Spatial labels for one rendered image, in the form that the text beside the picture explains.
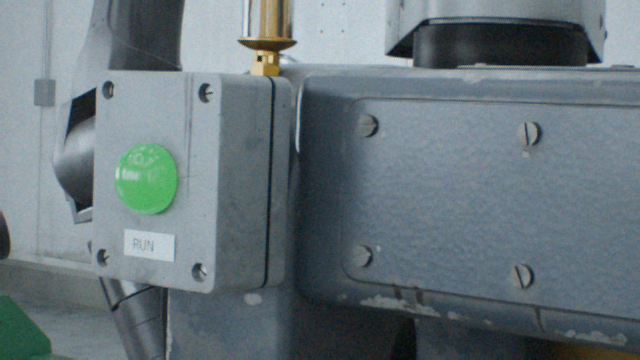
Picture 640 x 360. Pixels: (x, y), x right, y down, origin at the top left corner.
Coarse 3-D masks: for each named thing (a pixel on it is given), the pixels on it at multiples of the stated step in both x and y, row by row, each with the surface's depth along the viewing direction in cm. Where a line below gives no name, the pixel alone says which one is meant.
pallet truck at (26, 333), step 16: (0, 304) 608; (16, 304) 615; (16, 320) 614; (0, 336) 605; (16, 336) 612; (32, 336) 619; (0, 352) 603; (16, 352) 610; (32, 352) 617; (48, 352) 625
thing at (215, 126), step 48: (96, 96) 56; (144, 96) 54; (192, 96) 52; (240, 96) 52; (288, 96) 54; (96, 144) 56; (192, 144) 52; (240, 144) 52; (288, 144) 55; (96, 192) 56; (192, 192) 52; (240, 192) 52; (96, 240) 56; (192, 240) 52; (240, 240) 53; (192, 288) 52; (240, 288) 53
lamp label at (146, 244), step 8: (128, 232) 54; (136, 232) 54; (144, 232) 54; (152, 232) 54; (128, 240) 54; (136, 240) 54; (144, 240) 54; (152, 240) 54; (160, 240) 53; (168, 240) 53; (128, 248) 54; (136, 248) 54; (144, 248) 54; (152, 248) 54; (160, 248) 53; (168, 248) 53; (144, 256) 54; (152, 256) 54; (160, 256) 53; (168, 256) 53
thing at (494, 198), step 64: (320, 64) 62; (384, 64) 60; (320, 128) 55; (384, 128) 52; (448, 128) 50; (512, 128) 48; (576, 128) 47; (320, 192) 55; (384, 192) 52; (448, 192) 50; (512, 192) 49; (576, 192) 47; (320, 256) 55; (384, 256) 52; (448, 256) 50; (512, 256) 49; (576, 256) 47; (192, 320) 59; (256, 320) 56; (320, 320) 57; (384, 320) 61; (448, 320) 51; (512, 320) 49; (576, 320) 47
